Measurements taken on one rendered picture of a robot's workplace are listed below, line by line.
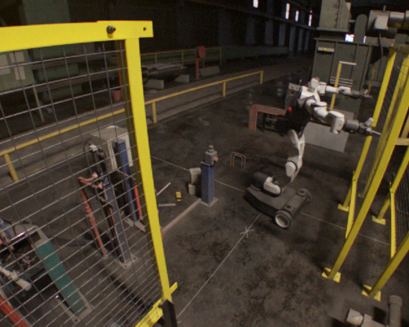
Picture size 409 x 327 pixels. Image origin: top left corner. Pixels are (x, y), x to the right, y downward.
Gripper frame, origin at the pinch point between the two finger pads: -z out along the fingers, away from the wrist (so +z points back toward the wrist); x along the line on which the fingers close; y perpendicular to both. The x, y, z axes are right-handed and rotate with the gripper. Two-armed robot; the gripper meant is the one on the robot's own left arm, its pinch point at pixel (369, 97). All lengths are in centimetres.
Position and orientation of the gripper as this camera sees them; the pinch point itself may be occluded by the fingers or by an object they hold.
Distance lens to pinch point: 275.1
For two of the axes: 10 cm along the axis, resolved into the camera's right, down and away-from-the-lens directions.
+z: -8.4, -2.7, 4.7
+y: 0.0, -8.7, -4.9
